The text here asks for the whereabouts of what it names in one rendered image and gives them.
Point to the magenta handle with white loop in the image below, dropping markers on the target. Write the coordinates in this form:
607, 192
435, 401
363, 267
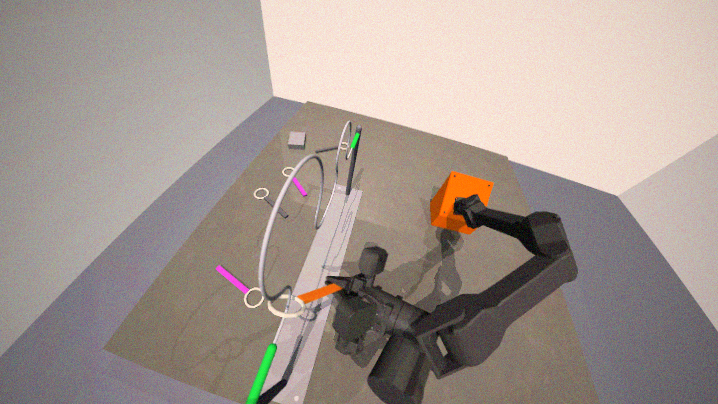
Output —
240, 286
296, 182

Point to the cream ring with orange handle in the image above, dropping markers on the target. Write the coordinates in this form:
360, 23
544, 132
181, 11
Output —
303, 300

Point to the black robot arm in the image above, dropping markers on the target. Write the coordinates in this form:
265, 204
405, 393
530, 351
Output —
471, 326

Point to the thin dark grey wire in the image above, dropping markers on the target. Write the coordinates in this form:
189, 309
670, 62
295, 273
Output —
286, 369

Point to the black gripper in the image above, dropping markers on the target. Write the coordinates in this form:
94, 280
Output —
372, 262

